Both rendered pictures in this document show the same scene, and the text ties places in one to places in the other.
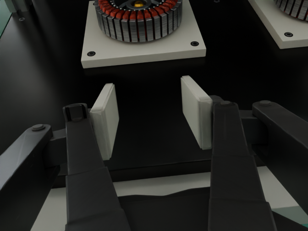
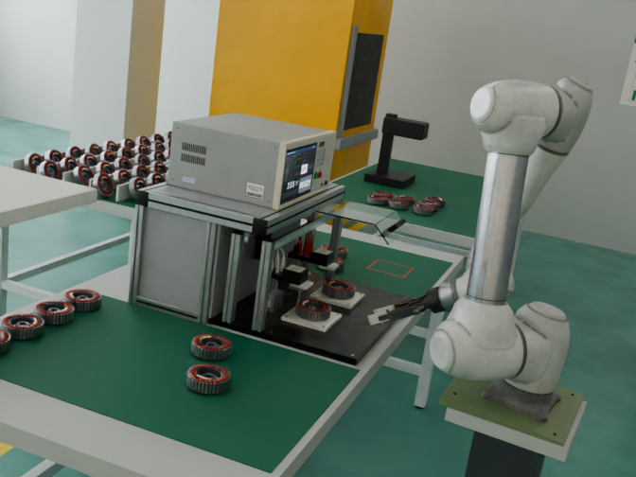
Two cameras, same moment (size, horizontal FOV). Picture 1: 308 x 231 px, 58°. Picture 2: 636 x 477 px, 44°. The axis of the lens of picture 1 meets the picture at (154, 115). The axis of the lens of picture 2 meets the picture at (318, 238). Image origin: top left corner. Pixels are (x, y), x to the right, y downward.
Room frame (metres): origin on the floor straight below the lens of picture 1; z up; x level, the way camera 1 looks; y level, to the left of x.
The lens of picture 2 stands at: (-0.47, 2.20, 1.70)
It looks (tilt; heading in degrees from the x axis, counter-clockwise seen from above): 16 degrees down; 291
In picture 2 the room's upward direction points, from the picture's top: 8 degrees clockwise
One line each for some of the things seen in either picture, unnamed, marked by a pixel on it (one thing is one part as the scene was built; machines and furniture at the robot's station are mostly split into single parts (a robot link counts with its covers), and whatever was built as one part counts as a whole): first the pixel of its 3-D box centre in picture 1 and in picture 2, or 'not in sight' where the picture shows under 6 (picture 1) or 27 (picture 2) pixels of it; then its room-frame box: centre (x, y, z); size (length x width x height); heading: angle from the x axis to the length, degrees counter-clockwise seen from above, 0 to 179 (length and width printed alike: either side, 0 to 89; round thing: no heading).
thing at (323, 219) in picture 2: not in sight; (308, 227); (0.45, -0.11, 1.03); 0.62 x 0.01 x 0.03; 92
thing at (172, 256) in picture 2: not in sight; (172, 263); (0.74, 0.22, 0.91); 0.28 x 0.03 x 0.32; 2
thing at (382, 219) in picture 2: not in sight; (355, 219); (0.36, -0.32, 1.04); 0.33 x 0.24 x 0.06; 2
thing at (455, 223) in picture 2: not in sight; (420, 249); (0.62, -2.48, 0.38); 1.85 x 1.10 x 0.75; 92
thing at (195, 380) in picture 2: not in sight; (208, 379); (0.39, 0.57, 0.77); 0.11 x 0.11 x 0.04
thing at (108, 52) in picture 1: (140, 25); (311, 316); (0.35, 0.01, 0.78); 0.15 x 0.15 x 0.01; 2
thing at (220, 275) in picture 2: not in sight; (261, 247); (0.60, -0.11, 0.92); 0.66 x 0.01 x 0.30; 92
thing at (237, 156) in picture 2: not in sight; (255, 156); (0.67, -0.12, 1.22); 0.44 x 0.39 x 0.20; 92
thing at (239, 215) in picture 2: not in sight; (249, 194); (0.67, -0.10, 1.09); 0.68 x 0.44 x 0.05; 92
